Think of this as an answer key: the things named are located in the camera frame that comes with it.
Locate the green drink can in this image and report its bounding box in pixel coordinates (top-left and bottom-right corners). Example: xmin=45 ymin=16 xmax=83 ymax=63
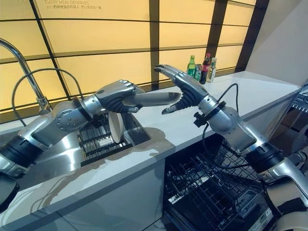
xmin=194 ymin=64 xmax=203 ymax=83

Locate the chrome kitchen faucet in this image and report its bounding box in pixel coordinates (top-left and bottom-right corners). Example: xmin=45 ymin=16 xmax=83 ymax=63
xmin=0 ymin=38 xmax=52 ymax=116

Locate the black wire dishwasher rack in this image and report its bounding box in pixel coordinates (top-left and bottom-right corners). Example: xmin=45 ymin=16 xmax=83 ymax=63
xmin=166 ymin=138 xmax=264 ymax=231

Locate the white plate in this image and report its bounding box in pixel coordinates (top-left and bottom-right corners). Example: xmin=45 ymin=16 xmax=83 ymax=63
xmin=107 ymin=112 xmax=125 ymax=143

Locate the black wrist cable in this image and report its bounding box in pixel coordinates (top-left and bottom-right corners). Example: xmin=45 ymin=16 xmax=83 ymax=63
xmin=201 ymin=83 xmax=239 ymax=154

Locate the green soda bottle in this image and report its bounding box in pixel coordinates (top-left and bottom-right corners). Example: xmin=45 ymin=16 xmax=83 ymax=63
xmin=187 ymin=55 xmax=196 ymax=79

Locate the stainless steel sink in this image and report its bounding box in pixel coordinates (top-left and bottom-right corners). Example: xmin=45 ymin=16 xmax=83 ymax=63
xmin=14 ymin=109 xmax=152 ymax=191

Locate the clear oil bottle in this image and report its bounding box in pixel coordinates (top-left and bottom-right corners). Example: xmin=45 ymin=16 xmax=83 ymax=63
xmin=206 ymin=57 xmax=218 ymax=84

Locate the dark cola bottle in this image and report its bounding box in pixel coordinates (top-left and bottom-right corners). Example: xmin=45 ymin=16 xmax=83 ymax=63
xmin=199 ymin=53 xmax=212 ymax=85

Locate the grey plate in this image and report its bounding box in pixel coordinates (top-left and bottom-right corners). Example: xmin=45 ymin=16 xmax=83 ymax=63
xmin=122 ymin=91 xmax=183 ymax=108

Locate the open dishwasher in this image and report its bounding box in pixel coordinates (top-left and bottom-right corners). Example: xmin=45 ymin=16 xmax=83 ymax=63
xmin=163 ymin=133 xmax=277 ymax=231

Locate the black dish rack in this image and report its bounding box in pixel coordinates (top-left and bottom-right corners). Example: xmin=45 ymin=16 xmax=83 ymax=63
xmin=77 ymin=112 xmax=134 ymax=167

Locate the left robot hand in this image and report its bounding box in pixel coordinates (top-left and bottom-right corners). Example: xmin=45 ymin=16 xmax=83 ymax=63
xmin=95 ymin=79 xmax=139 ymax=114

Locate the silver kitchen appliance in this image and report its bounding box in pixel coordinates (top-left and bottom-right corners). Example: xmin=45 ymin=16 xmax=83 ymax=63
xmin=276 ymin=81 xmax=308 ymax=154

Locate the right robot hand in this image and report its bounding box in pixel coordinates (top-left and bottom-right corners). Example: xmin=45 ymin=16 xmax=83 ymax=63
xmin=154 ymin=64 xmax=209 ymax=116

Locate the braided faucet hose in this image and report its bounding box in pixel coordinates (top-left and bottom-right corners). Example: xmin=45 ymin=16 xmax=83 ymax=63
xmin=12 ymin=68 xmax=84 ymax=127

